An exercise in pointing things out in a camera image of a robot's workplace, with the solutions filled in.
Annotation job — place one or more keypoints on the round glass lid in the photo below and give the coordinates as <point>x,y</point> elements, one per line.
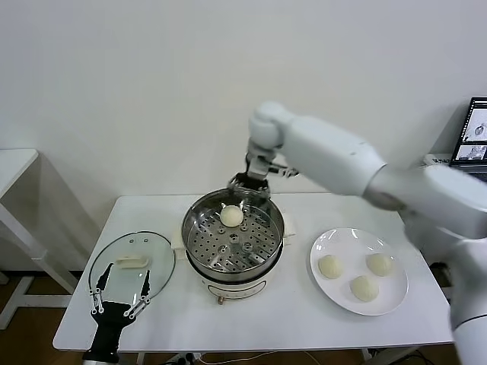
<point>125,243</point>

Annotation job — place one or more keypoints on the white round plate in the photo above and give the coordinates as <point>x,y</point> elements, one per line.
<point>342,239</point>

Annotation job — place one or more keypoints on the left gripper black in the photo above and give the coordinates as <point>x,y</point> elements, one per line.
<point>112,323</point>

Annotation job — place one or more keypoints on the white power strip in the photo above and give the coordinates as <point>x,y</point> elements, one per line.
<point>184,358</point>

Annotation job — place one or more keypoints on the white table leg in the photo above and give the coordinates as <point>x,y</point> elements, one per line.
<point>366,353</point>
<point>139,359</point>

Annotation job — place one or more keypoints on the printed paper label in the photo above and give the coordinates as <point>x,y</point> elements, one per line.
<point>441,160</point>

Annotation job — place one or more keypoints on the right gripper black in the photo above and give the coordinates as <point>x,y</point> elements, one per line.
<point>258,167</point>

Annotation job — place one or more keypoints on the white electric cooking pot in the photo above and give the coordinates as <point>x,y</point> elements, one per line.
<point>236,285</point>

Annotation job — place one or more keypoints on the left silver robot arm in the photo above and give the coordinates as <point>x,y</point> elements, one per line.
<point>100,358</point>

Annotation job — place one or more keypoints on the stainless steel steamer basket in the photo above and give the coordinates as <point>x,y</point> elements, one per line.
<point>251,243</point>

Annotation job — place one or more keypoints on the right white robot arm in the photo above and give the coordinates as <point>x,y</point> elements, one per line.
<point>323,144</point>

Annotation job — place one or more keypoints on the open dark laptop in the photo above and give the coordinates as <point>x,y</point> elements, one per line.
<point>475,129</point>

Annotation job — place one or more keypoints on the white steamed baozi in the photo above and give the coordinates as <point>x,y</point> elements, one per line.
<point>231,216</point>
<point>364,288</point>
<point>379,264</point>
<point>330,266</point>

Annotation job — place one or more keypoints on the white side table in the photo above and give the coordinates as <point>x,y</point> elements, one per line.
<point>19,163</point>

